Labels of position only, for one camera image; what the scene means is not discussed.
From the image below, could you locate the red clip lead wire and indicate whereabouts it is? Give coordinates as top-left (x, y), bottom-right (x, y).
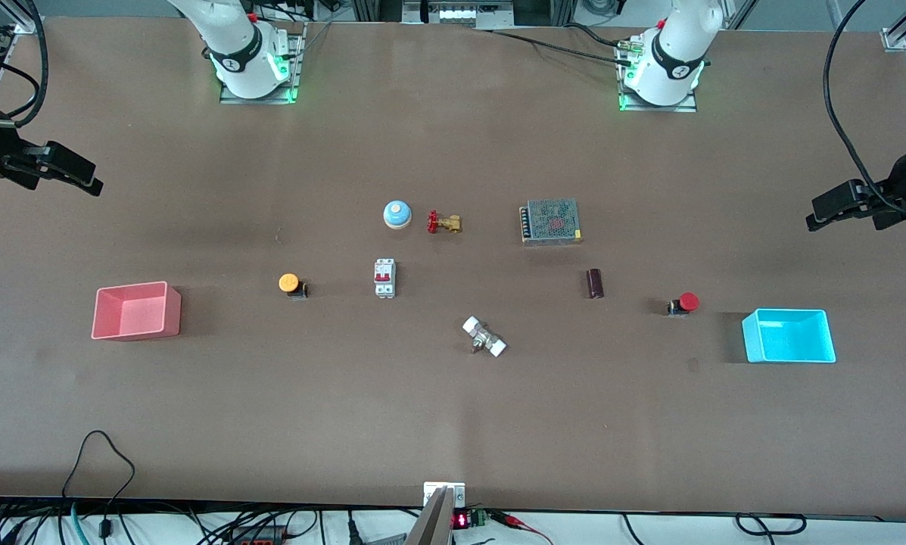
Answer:
top-left (489, 511), bottom-right (553, 545)

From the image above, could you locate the pink plastic box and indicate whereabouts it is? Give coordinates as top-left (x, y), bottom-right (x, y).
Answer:
top-left (92, 281), bottom-right (182, 341)

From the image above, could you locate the green cable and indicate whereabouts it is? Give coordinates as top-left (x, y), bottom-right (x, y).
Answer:
top-left (69, 501), bottom-right (92, 545)

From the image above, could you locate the black coiled cable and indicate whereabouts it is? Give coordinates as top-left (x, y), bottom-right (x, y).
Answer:
top-left (735, 512), bottom-right (808, 537)

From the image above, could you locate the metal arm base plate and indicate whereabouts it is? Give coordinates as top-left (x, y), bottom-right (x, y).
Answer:
top-left (617, 38), bottom-right (699, 114)
top-left (219, 21), bottom-right (306, 105)

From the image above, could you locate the silver fitting with white caps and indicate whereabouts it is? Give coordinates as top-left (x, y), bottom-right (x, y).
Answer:
top-left (462, 316), bottom-right (508, 359)

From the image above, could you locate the black base power cable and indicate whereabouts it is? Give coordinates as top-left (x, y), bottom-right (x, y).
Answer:
top-left (474, 21), bottom-right (639, 69)

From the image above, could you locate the white power strip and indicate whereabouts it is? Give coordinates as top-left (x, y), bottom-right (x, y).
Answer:
top-left (403, 0), bottom-right (515, 28)

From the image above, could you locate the cyan plastic box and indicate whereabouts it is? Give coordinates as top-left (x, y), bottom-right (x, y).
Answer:
top-left (741, 308), bottom-right (837, 365)

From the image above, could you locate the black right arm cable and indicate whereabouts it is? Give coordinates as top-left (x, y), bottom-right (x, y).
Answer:
top-left (0, 0), bottom-right (50, 128)

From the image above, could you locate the metal bracket with camera pole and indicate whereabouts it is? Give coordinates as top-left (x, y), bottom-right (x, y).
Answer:
top-left (406, 481), bottom-right (467, 545)

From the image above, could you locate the black looped cable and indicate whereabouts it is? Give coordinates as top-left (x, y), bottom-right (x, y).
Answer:
top-left (61, 430), bottom-right (136, 537)

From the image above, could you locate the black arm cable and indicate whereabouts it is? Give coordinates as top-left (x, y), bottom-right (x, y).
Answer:
top-left (823, 0), bottom-right (906, 216)
top-left (0, 0), bottom-right (50, 128)

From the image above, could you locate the metal mesh power supply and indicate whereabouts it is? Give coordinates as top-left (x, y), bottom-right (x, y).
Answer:
top-left (518, 198), bottom-right (584, 246)

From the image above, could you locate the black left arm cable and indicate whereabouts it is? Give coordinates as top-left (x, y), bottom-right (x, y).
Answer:
top-left (823, 0), bottom-right (906, 216)

